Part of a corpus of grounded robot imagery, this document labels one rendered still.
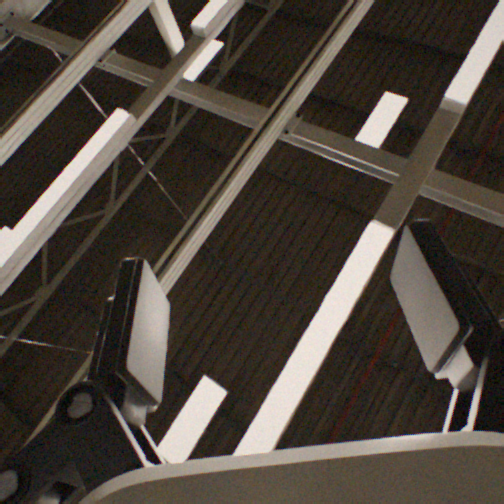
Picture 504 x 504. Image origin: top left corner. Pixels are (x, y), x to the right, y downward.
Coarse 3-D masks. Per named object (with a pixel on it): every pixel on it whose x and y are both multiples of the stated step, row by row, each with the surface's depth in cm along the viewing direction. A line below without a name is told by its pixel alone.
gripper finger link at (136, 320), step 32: (128, 288) 10; (160, 288) 13; (128, 320) 10; (160, 320) 12; (96, 352) 10; (128, 352) 9; (160, 352) 12; (128, 384) 9; (160, 384) 11; (128, 416) 9; (32, 448) 8; (64, 448) 8; (0, 480) 8; (32, 480) 8; (64, 480) 8
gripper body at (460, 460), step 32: (320, 448) 7; (352, 448) 7; (384, 448) 7; (416, 448) 7; (448, 448) 6; (480, 448) 6; (128, 480) 7; (160, 480) 7; (192, 480) 7; (224, 480) 7; (256, 480) 6; (288, 480) 6; (320, 480) 6; (352, 480) 6; (384, 480) 6; (416, 480) 6; (448, 480) 6; (480, 480) 6
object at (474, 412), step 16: (496, 336) 8; (496, 352) 8; (496, 368) 8; (480, 384) 8; (496, 384) 8; (464, 400) 10; (480, 400) 8; (496, 400) 7; (448, 416) 10; (464, 416) 9; (480, 416) 7; (496, 416) 7; (496, 432) 7
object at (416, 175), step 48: (0, 0) 281; (48, 0) 306; (240, 0) 225; (0, 48) 292; (192, 48) 214; (144, 96) 206; (192, 96) 217; (336, 144) 182; (432, 144) 158; (432, 192) 171; (480, 192) 158; (0, 288) 176; (336, 336) 135
